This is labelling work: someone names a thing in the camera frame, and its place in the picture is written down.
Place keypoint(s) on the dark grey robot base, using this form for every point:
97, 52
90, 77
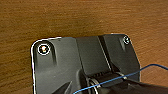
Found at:
60, 66

